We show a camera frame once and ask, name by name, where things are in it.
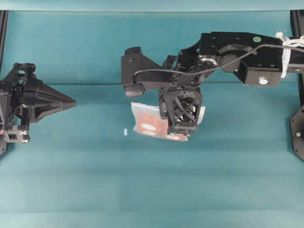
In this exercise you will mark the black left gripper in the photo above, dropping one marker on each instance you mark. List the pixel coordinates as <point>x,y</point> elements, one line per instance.
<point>21,95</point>

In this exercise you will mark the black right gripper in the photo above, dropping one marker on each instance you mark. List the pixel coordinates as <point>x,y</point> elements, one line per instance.
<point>181,100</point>

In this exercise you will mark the clear zip bag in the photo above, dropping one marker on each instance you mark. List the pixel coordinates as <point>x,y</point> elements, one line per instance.
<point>143,108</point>

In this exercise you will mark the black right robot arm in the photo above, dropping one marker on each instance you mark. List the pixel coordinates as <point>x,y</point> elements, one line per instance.
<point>254,59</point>

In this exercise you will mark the orange tape roll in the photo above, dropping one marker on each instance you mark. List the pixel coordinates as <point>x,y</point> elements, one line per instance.
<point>148,118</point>
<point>153,130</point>

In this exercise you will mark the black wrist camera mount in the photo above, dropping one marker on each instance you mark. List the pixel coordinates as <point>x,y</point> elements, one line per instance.
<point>140,74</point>

